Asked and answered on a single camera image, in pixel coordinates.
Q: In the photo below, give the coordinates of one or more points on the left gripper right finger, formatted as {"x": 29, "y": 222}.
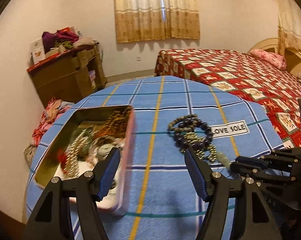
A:
{"x": 200, "y": 174}

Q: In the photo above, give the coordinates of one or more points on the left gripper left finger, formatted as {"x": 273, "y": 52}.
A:
{"x": 104, "y": 173}

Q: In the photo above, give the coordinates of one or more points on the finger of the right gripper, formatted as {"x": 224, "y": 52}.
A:
{"x": 253, "y": 170}
{"x": 252, "y": 161}

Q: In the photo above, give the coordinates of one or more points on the pink jewelry tin box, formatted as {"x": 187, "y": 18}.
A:
{"x": 84, "y": 138}

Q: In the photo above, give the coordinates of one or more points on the white love sole label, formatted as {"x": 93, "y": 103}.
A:
{"x": 230, "y": 129}

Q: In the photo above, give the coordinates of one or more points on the blue plaid tablecloth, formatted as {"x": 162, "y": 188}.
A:
{"x": 163, "y": 203}

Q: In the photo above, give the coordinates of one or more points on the red patchwork bed cover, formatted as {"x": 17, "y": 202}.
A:
{"x": 245, "y": 76}

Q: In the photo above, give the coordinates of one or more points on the pink clothes pile on floor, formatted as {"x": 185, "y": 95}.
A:
{"x": 54, "y": 109}

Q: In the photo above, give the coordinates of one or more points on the brown wooden desk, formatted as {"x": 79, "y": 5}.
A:
{"x": 70, "y": 76}

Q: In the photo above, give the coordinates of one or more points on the pink pillow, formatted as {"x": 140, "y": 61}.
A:
{"x": 274, "y": 59}

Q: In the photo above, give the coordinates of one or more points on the beige wooden headboard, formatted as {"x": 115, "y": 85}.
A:
{"x": 292, "y": 56}

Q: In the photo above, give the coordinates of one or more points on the white product box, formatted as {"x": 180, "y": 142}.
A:
{"x": 37, "y": 51}

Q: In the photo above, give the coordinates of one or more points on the pile of clothes on desk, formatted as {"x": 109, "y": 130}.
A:
{"x": 66, "y": 38}

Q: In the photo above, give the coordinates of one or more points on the beige patterned curtain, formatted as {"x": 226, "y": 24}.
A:
{"x": 148, "y": 20}

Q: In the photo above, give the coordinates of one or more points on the wall power socket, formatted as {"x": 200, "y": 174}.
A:
{"x": 138, "y": 58}

